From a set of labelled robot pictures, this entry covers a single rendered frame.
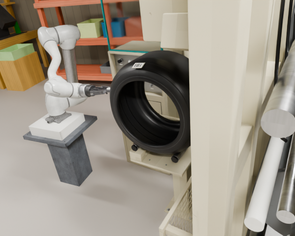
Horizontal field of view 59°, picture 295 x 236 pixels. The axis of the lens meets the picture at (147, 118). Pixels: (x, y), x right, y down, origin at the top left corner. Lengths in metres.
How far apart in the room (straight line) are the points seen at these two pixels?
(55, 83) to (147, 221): 1.38
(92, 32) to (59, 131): 2.77
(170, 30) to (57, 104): 1.80
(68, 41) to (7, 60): 3.70
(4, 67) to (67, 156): 3.61
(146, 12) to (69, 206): 2.12
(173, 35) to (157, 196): 1.97
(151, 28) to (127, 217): 1.83
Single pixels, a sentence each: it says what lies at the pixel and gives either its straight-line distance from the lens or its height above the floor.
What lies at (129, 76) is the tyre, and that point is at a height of 1.39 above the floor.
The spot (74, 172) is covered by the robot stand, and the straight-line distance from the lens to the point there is 2.74.
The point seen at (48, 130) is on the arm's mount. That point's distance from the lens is 2.42.
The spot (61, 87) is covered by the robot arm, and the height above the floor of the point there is 1.27.
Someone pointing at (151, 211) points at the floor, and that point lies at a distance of 2.45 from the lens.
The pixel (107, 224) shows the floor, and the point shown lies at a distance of 2.43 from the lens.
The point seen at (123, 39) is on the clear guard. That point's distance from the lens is 2.32.
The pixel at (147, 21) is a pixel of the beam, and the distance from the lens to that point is 0.94.
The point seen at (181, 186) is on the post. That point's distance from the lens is 2.20.
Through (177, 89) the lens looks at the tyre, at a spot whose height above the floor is 1.35.
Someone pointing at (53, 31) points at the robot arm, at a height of 1.53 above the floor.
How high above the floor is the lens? 1.85
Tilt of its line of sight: 29 degrees down
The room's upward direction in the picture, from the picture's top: 7 degrees counter-clockwise
